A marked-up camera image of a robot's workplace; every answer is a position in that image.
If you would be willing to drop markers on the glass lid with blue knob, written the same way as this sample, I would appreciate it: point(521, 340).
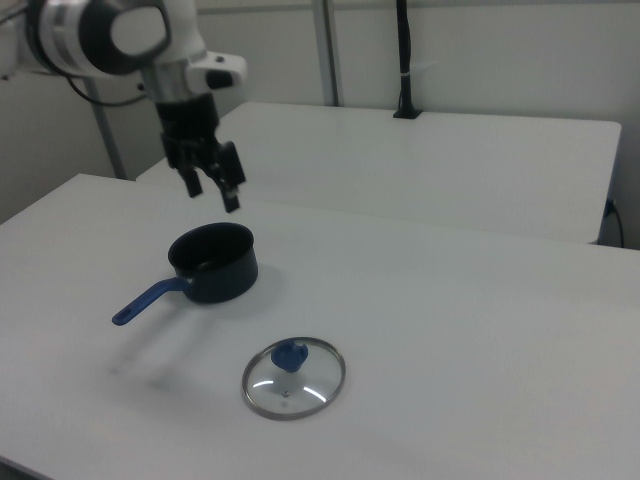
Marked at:
point(300, 395)

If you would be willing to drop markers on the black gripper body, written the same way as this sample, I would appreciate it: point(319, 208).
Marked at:
point(190, 120)

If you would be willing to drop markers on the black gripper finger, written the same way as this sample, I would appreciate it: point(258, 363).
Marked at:
point(192, 182)
point(231, 165)

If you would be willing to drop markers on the grey metal frame post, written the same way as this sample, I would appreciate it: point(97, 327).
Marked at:
point(107, 135)
point(327, 50)

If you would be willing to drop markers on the black pole with base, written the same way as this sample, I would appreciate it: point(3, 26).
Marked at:
point(406, 45)

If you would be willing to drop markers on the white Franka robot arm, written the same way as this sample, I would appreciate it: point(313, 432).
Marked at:
point(70, 35)

